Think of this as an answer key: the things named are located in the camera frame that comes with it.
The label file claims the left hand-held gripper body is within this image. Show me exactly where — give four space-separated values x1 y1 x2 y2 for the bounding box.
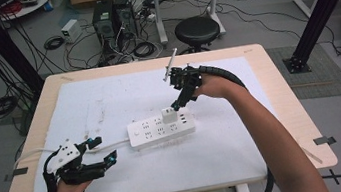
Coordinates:
43 134 109 190

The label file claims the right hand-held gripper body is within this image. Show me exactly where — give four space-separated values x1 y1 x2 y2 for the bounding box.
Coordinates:
158 45 206 95

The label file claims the white charger adapter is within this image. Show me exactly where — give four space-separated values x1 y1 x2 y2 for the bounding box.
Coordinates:
160 106 179 125

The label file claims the white power strip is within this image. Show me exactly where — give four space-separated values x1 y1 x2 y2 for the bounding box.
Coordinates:
125 105 199 152

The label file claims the person's right hand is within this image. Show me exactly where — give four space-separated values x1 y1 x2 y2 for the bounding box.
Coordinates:
190 70 242 105

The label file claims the black round stool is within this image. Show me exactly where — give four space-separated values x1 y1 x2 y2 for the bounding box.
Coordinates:
172 12 225 57

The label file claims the black tape piece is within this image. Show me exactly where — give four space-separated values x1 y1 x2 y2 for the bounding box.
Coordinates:
2 166 31 183
313 135 337 147

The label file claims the white table mat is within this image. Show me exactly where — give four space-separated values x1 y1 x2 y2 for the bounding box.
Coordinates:
10 52 288 192

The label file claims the black computer tower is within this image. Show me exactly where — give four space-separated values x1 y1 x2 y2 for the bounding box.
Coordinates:
113 0 139 42
89 0 121 59

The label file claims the white power supply box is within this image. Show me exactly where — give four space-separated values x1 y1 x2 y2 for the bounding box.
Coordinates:
59 17 84 44

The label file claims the grey floor mat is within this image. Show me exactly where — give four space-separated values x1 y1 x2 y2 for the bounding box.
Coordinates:
266 39 341 106

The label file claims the thin wooden strip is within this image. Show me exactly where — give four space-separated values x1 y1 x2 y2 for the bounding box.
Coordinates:
301 145 323 167

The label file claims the round white table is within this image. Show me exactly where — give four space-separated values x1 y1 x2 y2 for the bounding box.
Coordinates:
0 0 56 23

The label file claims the black tape cross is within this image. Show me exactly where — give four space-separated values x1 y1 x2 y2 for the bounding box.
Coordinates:
318 167 341 188

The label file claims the white power strip cable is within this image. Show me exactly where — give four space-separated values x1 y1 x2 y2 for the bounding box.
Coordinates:
10 134 133 172

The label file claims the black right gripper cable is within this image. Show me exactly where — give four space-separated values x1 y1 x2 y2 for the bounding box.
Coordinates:
198 57 277 192

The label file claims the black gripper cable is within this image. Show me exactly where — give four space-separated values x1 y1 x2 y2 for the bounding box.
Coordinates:
198 57 277 192
38 147 87 192

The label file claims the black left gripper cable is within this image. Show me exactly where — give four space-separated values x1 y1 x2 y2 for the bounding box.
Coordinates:
38 147 87 192

